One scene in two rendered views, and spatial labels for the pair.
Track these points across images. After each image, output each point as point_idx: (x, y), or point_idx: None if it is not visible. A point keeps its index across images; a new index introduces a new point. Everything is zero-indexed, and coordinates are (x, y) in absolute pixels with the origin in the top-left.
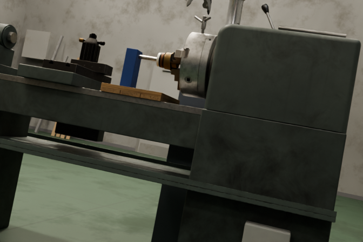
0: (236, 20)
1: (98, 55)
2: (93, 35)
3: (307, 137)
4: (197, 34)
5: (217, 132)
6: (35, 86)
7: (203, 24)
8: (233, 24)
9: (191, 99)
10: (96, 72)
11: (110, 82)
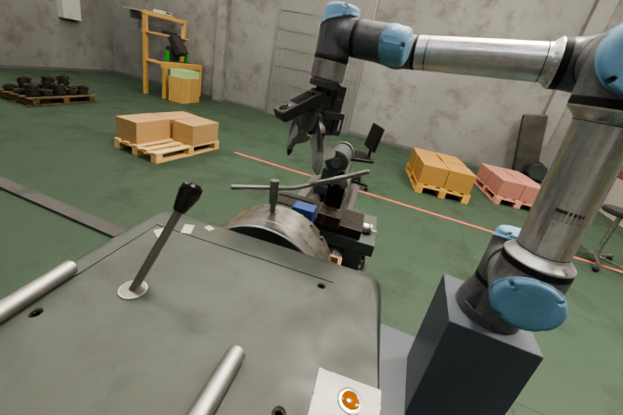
0: (555, 196)
1: (338, 198)
2: (337, 173)
3: None
4: (248, 211)
5: None
6: None
7: (269, 195)
8: (156, 213)
9: (425, 333)
10: (315, 219)
11: (358, 236)
